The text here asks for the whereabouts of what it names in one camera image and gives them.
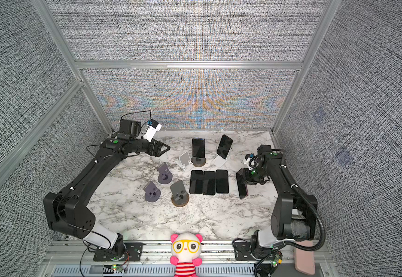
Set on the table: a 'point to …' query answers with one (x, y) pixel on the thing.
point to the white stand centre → (184, 162)
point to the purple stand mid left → (165, 176)
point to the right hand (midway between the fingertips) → (245, 180)
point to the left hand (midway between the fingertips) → (164, 145)
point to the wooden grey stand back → (198, 161)
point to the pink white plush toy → (187, 249)
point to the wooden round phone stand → (180, 197)
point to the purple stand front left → (151, 193)
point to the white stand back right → (219, 161)
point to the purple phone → (241, 181)
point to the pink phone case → (304, 260)
